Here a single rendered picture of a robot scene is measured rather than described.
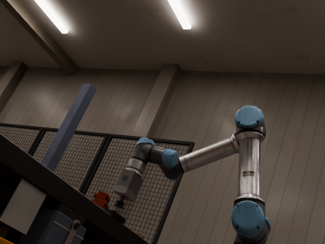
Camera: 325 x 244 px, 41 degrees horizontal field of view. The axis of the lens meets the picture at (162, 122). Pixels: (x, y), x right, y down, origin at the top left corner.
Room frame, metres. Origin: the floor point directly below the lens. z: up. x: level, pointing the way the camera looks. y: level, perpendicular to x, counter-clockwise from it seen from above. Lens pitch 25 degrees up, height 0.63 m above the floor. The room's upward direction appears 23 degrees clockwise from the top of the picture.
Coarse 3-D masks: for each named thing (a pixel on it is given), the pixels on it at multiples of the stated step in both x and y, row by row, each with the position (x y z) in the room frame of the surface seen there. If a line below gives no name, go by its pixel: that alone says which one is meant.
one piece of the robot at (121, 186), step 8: (128, 168) 1.76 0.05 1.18; (120, 176) 1.77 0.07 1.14; (128, 176) 1.75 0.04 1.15; (136, 176) 1.76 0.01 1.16; (120, 184) 1.76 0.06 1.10; (128, 184) 1.74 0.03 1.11; (136, 184) 1.78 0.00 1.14; (120, 192) 1.75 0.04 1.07; (128, 192) 1.75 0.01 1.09; (136, 192) 1.80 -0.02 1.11
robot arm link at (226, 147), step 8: (232, 136) 1.72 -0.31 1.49; (216, 144) 1.75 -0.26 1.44; (224, 144) 1.73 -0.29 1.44; (232, 144) 1.71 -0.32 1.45; (192, 152) 1.79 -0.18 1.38; (200, 152) 1.77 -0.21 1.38; (208, 152) 1.75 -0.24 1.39; (216, 152) 1.74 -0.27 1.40; (224, 152) 1.74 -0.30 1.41; (232, 152) 1.74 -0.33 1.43; (184, 160) 1.80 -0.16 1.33; (192, 160) 1.78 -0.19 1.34; (200, 160) 1.78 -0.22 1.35; (208, 160) 1.77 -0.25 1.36; (216, 160) 1.78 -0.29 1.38; (176, 168) 1.81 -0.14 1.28; (184, 168) 1.81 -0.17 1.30; (192, 168) 1.81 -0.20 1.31; (168, 176) 1.86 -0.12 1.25; (176, 176) 1.86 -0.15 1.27
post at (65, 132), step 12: (84, 84) 3.72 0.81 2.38; (84, 96) 3.67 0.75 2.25; (72, 108) 3.71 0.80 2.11; (84, 108) 3.72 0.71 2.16; (72, 120) 3.67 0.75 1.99; (60, 132) 3.70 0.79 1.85; (72, 132) 3.72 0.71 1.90; (60, 144) 3.68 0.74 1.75; (48, 156) 3.69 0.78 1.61; (60, 156) 3.73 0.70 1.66; (48, 168) 3.69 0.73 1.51
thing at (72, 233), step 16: (48, 208) 1.30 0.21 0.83; (64, 208) 1.29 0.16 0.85; (32, 224) 1.31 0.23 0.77; (48, 224) 1.28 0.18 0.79; (64, 224) 1.30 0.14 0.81; (80, 224) 1.36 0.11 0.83; (32, 240) 1.29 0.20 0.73; (48, 240) 1.27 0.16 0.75; (64, 240) 1.32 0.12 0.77; (80, 240) 1.36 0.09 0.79
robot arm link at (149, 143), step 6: (144, 138) 1.76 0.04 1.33; (138, 144) 1.77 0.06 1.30; (144, 144) 1.75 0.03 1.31; (150, 144) 1.76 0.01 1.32; (138, 150) 1.76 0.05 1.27; (144, 150) 1.75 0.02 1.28; (132, 156) 1.77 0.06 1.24; (138, 156) 1.75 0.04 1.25; (144, 156) 1.75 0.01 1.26; (144, 162) 1.76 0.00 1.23
